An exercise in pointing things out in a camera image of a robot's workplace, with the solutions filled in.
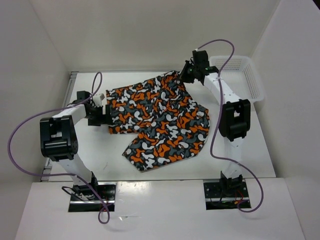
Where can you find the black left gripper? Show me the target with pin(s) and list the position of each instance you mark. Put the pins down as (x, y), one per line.
(102, 118)

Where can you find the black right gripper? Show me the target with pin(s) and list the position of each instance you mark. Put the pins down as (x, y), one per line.
(183, 74)

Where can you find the orange camouflage shorts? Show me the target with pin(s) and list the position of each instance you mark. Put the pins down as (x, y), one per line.
(170, 125)

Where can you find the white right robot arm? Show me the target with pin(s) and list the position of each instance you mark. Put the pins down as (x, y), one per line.
(235, 115)

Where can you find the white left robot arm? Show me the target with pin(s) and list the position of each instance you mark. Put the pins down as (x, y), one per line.
(59, 143)

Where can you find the white perforated plastic basket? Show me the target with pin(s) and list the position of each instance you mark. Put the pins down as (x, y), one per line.
(239, 80)

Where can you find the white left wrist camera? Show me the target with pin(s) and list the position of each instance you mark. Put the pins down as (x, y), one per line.
(98, 99)

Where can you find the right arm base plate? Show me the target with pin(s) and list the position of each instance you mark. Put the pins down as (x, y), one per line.
(218, 199)

